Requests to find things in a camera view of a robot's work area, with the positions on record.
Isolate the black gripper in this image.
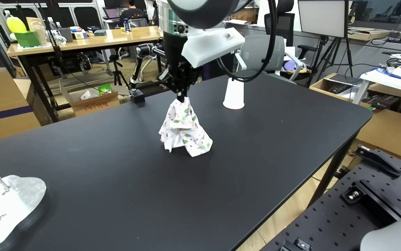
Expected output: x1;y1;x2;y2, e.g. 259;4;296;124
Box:
163;32;200;101

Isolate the white floral patterned cloth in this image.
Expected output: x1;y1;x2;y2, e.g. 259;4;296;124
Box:
158;97;213;157

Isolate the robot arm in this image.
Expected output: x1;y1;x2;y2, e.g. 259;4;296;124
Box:
158;0;245;93

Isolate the white paper cup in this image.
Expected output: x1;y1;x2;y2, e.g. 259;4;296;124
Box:
222;78;245;110

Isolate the wooden background desk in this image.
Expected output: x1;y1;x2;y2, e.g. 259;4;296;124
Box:
5;25;164;124

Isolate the open cardboard box floor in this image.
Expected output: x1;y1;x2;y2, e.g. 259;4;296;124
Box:
61;85;119;117

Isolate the black tripod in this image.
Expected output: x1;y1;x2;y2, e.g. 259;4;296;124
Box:
307;36;353;83

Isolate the large cardboard box left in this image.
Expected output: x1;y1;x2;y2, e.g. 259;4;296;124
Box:
0;68;40;139

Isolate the yellow green bottle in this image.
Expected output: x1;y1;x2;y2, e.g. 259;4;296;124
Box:
4;9;27;33

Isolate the white grey plate object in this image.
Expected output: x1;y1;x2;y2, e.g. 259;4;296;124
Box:
0;174;47;244

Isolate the cardboard box right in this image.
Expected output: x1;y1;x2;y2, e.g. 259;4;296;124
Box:
356;110;401;156

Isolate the black perforated breadboard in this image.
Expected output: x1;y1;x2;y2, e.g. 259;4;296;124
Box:
263;146;401;251

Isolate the white side table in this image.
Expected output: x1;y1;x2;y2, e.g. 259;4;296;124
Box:
352;52;401;104

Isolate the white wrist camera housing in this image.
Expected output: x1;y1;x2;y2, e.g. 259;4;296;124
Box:
181;27;245;68

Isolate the black cable loop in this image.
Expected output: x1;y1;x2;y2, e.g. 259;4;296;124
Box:
215;0;277;83

